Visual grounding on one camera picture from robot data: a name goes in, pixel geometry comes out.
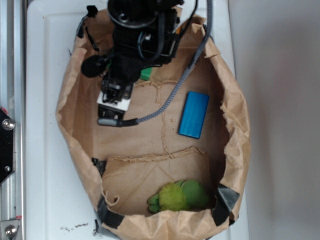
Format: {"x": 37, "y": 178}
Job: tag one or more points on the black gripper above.
{"x": 142, "y": 37}

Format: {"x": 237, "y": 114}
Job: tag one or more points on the green rectangular block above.
{"x": 145, "y": 73}

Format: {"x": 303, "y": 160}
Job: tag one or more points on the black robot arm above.
{"x": 145, "y": 3}

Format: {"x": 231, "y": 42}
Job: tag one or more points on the blue rectangular block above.
{"x": 193, "y": 115}

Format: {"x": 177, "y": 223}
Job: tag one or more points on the brown paper bag tray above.
{"x": 121, "y": 168}

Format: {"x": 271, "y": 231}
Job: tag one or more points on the green fuzzy plush toy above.
{"x": 182, "y": 195}

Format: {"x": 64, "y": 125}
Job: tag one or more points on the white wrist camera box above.
{"x": 113, "y": 101}

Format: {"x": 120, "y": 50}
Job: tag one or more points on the aluminium extrusion rail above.
{"x": 12, "y": 98}

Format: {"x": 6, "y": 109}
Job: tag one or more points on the metal corner bracket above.
{"x": 10, "y": 230}

